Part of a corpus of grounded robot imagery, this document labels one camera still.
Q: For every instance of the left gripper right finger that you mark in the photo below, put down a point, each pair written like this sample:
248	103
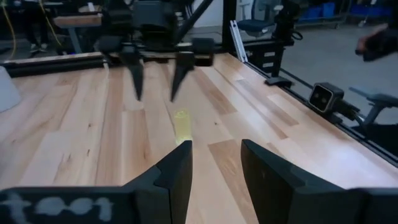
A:
270	183

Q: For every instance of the person's forearm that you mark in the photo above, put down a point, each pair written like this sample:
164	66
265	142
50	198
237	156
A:
388	43

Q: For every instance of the black floor stand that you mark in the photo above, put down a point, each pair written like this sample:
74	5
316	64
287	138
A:
284	37

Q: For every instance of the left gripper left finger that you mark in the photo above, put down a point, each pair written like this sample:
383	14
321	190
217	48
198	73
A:
177	174

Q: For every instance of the person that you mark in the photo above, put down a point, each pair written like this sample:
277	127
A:
35	28

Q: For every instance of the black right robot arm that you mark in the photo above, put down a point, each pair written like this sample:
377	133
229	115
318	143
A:
199	12

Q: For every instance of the black table-level camera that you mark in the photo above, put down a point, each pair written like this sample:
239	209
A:
323	98

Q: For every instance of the blue office chair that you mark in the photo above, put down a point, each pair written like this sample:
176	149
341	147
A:
253	25

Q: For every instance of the white aluminium rail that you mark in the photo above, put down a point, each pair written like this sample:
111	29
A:
238	40

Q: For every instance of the person's hand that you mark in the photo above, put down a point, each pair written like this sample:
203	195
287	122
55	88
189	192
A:
370	39

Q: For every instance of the blue storage bin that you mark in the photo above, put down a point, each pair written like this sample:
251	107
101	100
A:
318	11

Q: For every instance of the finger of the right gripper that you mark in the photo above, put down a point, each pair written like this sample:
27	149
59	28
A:
182	67
136	71

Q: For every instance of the wooden side table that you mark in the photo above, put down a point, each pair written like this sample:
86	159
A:
77	21

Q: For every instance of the yellow pill bottle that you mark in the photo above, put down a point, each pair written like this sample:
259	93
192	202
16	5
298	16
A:
183	124

